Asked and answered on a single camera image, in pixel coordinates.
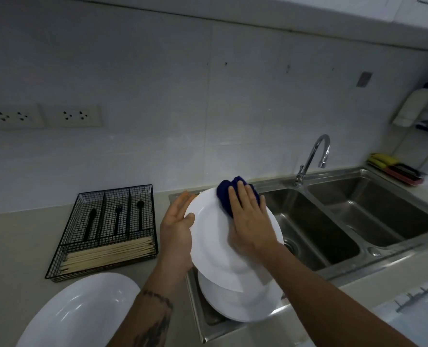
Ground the person's left hand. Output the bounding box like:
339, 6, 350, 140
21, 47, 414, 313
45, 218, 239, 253
159, 191, 197, 276

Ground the person's right hand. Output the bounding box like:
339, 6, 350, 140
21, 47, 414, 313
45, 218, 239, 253
228, 180, 285, 265

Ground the white plate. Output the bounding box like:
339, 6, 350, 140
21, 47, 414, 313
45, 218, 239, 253
197, 269, 284, 323
183, 187, 285, 293
15, 272, 142, 347

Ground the dark blue cloth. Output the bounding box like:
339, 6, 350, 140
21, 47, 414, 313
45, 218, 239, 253
216, 175, 261, 219

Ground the person's right forearm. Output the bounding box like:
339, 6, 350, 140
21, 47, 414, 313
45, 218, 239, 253
263, 241, 428, 347

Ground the person's left forearm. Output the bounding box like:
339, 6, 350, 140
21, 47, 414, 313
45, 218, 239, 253
107, 262, 195, 347

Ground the black spoon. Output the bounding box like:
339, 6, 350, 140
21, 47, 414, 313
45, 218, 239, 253
136, 200, 146, 232

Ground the black fork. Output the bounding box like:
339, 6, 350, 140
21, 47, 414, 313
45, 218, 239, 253
112, 204, 123, 237

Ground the bundle of wooden chopsticks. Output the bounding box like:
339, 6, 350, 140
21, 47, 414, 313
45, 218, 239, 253
59, 236, 156, 274

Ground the black knife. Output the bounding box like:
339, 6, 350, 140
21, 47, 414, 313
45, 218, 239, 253
83, 207, 98, 242

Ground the chrome faucet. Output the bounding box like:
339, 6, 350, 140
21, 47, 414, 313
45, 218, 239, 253
294, 134, 331, 187

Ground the stainless steel double sink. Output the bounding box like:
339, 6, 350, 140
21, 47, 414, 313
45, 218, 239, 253
169, 166, 428, 344

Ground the yellow sponge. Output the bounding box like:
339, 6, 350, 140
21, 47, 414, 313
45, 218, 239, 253
368, 153, 399, 167

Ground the dark scouring pad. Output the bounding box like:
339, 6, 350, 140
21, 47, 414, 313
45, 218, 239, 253
391, 163, 423, 179

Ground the red sponge tray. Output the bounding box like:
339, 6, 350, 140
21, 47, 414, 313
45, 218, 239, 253
366, 160, 426, 186

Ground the white spray bottle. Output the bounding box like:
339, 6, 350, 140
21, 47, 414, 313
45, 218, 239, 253
392, 74, 428, 128

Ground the black wire cutlery tray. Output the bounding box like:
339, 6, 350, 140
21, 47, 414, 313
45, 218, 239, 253
44, 184, 159, 283

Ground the white wall cabinet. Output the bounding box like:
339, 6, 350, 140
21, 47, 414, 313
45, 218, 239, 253
0, 0, 428, 53

